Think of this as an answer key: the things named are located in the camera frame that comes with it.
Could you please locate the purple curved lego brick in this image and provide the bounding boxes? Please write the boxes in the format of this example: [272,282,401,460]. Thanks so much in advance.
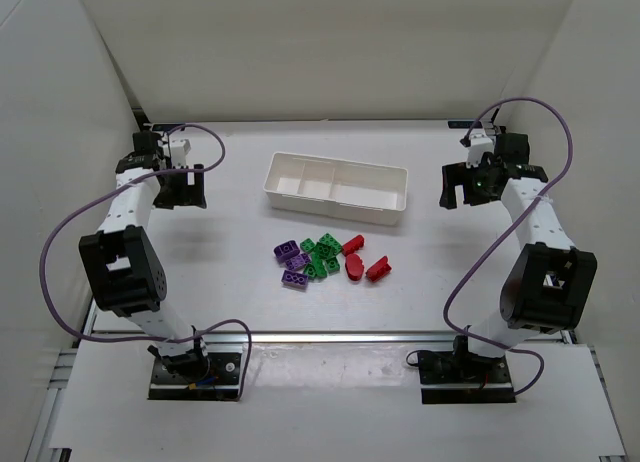
[273,240,300,264]

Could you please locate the red long lego brick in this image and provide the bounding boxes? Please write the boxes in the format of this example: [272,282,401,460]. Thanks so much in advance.
[341,234,365,256]

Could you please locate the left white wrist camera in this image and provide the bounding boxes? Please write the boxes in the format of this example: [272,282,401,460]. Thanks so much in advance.
[164,139,191,168]

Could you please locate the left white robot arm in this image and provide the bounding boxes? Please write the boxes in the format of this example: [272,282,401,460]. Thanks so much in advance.
[79,131,210,382]

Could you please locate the green thin lego brick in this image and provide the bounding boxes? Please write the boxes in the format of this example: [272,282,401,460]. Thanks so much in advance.
[311,253,327,277]

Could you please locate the green lego plate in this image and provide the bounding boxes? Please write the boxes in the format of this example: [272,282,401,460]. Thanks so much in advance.
[319,233,342,253]

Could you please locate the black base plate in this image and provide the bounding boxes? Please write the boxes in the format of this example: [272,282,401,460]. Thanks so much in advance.
[405,350,516,405]
[147,346,243,402]

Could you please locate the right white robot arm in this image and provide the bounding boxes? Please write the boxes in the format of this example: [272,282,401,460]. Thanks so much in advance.
[439,133,597,378]

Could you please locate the green square lego brick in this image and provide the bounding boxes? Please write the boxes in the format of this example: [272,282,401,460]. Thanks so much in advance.
[300,238,316,254]

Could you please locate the red sloped lego brick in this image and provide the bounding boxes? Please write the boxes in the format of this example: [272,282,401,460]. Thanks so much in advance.
[365,256,392,283]

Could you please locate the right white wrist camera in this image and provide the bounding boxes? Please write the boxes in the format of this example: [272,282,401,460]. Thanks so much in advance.
[460,132,494,168]

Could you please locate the purple small lego brick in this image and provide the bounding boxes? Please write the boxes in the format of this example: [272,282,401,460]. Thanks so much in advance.
[285,253,312,271]

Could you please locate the green curved lego brick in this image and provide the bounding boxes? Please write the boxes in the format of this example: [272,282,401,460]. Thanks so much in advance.
[312,242,336,260]

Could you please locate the purple long lego brick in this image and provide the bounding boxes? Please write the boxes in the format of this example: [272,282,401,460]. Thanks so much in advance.
[281,269,309,290]

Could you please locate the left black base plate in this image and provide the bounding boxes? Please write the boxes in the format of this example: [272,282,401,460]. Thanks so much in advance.
[147,346,243,402]

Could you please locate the white three-compartment tray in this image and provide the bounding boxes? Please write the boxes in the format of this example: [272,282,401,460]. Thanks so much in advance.
[264,152,408,226]

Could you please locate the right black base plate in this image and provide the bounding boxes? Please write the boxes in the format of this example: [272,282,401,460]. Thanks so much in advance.
[405,350,516,405]

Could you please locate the green small lego brick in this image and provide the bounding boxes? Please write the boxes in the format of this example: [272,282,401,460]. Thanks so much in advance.
[324,257,340,274]
[303,263,319,280]

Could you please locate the red rounded lego brick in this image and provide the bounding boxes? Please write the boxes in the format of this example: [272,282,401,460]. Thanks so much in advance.
[345,253,365,282]

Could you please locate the aluminium frame rail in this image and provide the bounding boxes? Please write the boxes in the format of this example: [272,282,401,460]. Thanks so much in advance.
[79,329,576,346]

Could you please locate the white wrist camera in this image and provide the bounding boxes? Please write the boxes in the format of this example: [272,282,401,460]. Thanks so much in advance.
[460,132,494,168]
[164,139,191,168]

